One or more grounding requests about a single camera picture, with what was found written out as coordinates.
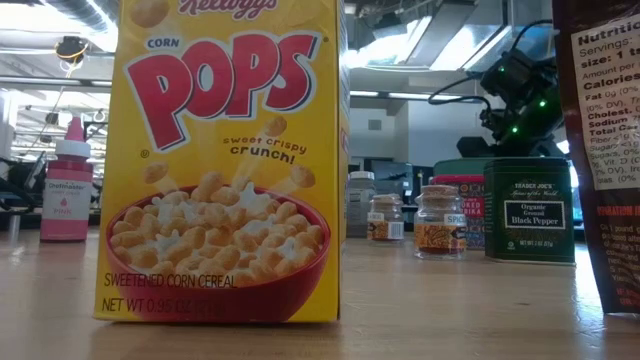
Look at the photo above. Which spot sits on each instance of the white-cap spice jar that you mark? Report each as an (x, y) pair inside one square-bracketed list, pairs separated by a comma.
[(361, 176)]

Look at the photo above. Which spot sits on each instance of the pink food colouring bottle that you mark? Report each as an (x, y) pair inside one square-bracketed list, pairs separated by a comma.
[(66, 200)]

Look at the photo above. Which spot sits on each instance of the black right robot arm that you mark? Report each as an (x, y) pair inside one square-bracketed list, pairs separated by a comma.
[(525, 115)]

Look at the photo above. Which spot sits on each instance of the teal plastic bin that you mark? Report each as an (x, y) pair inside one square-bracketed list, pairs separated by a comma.
[(465, 166)]

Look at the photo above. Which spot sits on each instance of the red-lid paprika tin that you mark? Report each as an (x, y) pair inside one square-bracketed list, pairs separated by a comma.
[(474, 205)]

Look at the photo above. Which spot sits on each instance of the ceiling light strip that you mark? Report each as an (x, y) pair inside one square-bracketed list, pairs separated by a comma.
[(415, 95)]

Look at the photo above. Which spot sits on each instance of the cork glass spice jar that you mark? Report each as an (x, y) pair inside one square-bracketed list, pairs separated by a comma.
[(386, 230), (440, 235)]

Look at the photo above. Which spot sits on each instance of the dark green black pepper tin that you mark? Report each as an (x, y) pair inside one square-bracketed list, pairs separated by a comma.
[(530, 240)]

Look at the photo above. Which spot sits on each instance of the brown pouch with nutrition label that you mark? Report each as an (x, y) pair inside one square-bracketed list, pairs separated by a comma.
[(615, 250)]

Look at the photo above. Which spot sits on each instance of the yellow Corn Pops cereal box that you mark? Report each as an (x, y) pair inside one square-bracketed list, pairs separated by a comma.
[(225, 150)]

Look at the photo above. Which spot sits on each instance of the grey tilted monitor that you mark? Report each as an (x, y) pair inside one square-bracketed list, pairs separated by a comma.
[(36, 172)]

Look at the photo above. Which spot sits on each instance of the grey wall vent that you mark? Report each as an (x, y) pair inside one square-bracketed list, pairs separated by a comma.
[(375, 125)]

